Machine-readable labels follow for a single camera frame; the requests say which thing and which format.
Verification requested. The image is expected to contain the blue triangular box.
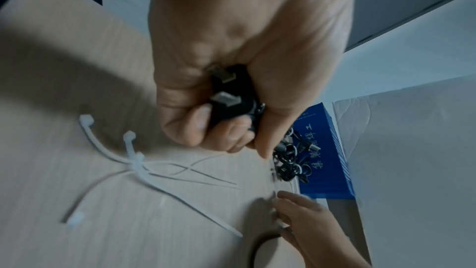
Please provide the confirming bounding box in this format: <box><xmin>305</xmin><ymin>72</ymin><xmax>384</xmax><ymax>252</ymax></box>
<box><xmin>293</xmin><ymin>102</ymin><xmax>356</xmax><ymax>200</ymax></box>

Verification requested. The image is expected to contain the pile of black cables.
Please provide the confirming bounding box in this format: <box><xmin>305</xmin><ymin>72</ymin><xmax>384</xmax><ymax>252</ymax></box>
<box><xmin>248</xmin><ymin>231</ymin><xmax>285</xmax><ymax>268</ymax></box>

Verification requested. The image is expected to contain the person's right hand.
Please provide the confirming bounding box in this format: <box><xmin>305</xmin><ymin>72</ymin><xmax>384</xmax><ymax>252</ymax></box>
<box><xmin>273</xmin><ymin>190</ymin><xmax>373</xmax><ymax>268</ymax></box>

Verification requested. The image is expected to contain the thick black power cable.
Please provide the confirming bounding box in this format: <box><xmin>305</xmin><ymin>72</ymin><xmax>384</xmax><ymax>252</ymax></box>
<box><xmin>273</xmin><ymin>141</ymin><xmax>313</xmax><ymax>171</ymax></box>

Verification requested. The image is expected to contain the thin black power cable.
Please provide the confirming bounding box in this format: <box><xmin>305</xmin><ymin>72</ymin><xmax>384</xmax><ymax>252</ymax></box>
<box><xmin>206</xmin><ymin>64</ymin><xmax>267</xmax><ymax>132</ymax></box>

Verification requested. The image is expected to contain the black cable with round plug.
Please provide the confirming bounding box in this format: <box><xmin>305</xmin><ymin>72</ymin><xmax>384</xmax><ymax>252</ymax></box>
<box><xmin>282</xmin><ymin>127</ymin><xmax>321</xmax><ymax>156</ymax></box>

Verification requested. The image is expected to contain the light wooden table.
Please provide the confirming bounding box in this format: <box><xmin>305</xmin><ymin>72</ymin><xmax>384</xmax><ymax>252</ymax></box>
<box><xmin>0</xmin><ymin>0</ymin><xmax>309</xmax><ymax>268</ymax></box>

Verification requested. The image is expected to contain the person's left hand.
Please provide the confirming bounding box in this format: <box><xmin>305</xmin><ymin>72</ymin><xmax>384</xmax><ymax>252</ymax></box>
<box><xmin>148</xmin><ymin>0</ymin><xmax>358</xmax><ymax>159</ymax></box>

